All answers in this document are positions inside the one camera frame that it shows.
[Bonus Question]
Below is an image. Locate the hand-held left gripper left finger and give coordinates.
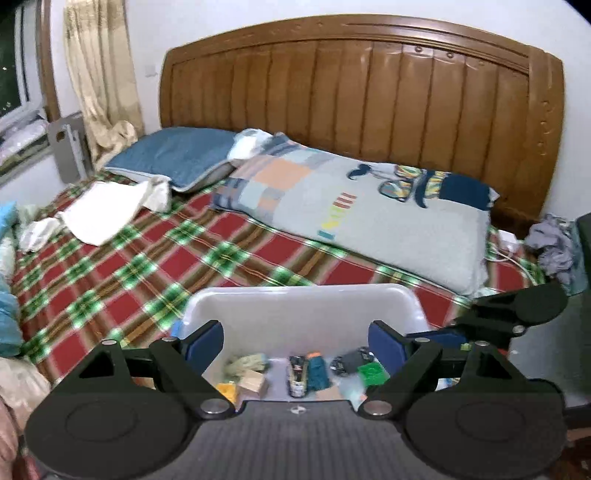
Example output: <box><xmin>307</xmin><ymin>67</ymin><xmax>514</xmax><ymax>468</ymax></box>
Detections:
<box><xmin>60</xmin><ymin>320</ymin><xmax>238</xmax><ymax>422</ymax></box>

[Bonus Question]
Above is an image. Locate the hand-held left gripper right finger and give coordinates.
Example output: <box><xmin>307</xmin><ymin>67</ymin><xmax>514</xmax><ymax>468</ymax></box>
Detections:
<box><xmin>358</xmin><ymin>320</ymin><xmax>532</xmax><ymax>422</ymax></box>

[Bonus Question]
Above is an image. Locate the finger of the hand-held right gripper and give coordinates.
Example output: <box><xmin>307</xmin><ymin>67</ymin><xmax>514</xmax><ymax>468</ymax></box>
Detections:
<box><xmin>405</xmin><ymin>282</ymin><xmax>570</xmax><ymax>350</ymax></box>

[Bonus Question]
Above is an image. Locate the green toy brick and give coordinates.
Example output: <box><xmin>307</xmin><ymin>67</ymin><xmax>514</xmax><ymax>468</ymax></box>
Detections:
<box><xmin>358</xmin><ymin>362</ymin><xmax>391</xmax><ymax>386</ymax></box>

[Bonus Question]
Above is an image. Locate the black toy car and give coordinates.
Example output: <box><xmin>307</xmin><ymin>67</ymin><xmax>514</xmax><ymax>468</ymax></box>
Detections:
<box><xmin>331</xmin><ymin>349</ymin><xmax>374</xmax><ymax>374</ymax></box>

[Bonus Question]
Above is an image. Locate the cream toy figure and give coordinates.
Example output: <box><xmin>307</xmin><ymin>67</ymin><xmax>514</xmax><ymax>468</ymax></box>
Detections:
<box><xmin>225</xmin><ymin>353</ymin><xmax>269</xmax><ymax>376</ymax></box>

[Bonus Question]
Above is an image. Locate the teal toy vehicle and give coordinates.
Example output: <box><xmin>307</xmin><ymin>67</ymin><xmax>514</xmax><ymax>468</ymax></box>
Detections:
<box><xmin>305</xmin><ymin>352</ymin><xmax>329</xmax><ymax>391</ymax></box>

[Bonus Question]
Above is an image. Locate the white plastic container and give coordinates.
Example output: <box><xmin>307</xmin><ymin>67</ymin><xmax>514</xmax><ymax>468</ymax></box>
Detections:
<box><xmin>178</xmin><ymin>284</ymin><xmax>432</xmax><ymax>408</ymax></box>

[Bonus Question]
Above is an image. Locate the patchwork pillow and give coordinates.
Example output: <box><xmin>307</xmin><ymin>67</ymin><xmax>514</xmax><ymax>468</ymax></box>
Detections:
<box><xmin>210</xmin><ymin>133</ymin><xmax>500</xmax><ymax>296</ymax></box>

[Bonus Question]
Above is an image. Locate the grey clothes heap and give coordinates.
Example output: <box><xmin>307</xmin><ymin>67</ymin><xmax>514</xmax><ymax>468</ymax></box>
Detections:
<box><xmin>525</xmin><ymin>213</ymin><xmax>578</xmax><ymax>289</ymax></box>

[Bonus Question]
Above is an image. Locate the large white cloth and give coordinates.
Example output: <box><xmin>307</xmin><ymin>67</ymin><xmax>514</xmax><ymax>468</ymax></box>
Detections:
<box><xmin>58</xmin><ymin>178</ymin><xmax>172</xmax><ymax>246</ymax></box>

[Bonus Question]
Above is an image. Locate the blue pillow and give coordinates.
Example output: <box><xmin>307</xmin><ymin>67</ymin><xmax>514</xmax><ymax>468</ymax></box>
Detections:
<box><xmin>104</xmin><ymin>127</ymin><xmax>241</xmax><ymax>193</ymax></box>

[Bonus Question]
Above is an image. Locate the pale pink cloth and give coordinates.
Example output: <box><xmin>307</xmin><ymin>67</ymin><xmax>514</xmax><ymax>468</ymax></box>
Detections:
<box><xmin>0</xmin><ymin>355</ymin><xmax>51</xmax><ymax>480</ymax></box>

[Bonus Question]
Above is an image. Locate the light blue cloth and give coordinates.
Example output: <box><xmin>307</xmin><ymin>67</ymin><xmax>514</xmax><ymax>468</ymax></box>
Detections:
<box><xmin>0</xmin><ymin>200</ymin><xmax>24</xmax><ymax>358</ymax></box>

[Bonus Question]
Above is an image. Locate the small white cloth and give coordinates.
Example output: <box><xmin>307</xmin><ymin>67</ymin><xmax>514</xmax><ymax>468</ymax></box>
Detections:
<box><xmin>18</xmin><ymin>216</ymin><xmax>63</xmax><ymax>252</ymax></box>

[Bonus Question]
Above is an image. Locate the white bundled cloth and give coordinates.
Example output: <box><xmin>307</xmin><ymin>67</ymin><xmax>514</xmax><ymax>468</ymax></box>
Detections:
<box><xmin>228</xmin><ymin>128</ymin><xmax>274</xmax><ymax>162</ymax></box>

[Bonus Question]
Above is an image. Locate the grey folding chair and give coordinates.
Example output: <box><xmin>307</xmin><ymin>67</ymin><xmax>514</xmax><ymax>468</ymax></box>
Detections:
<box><xmin>46</xmin><ymin>112</ymin><xmax>90</xmax><ymax>182</ymax></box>

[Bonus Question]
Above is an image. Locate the wooden headboard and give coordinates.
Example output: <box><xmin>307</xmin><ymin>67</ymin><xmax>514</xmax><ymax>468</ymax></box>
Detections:
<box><xmin>159</xmin><ymin>15</ymin><xmax>566</xmax><ymax>241</ymax></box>

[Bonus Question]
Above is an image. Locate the cream curtain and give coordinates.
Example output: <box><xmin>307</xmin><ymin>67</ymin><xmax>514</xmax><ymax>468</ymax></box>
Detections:
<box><xmin>64</xmin><ymin>0</ymin><xmax>145</xmax><ymax>162</ymax></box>

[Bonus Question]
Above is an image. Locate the window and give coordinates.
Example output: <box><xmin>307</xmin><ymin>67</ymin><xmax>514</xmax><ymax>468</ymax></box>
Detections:
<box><xmin>0</xmin><ymin>4</ymin><xmax>47</xmax><ymax>123</ymax></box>

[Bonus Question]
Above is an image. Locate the white cable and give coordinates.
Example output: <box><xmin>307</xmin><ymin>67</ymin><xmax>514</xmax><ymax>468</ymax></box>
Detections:
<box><xmin>485</xmin><ymin>228</ymin><xmax>546</xmax><ymax>282</ymax></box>

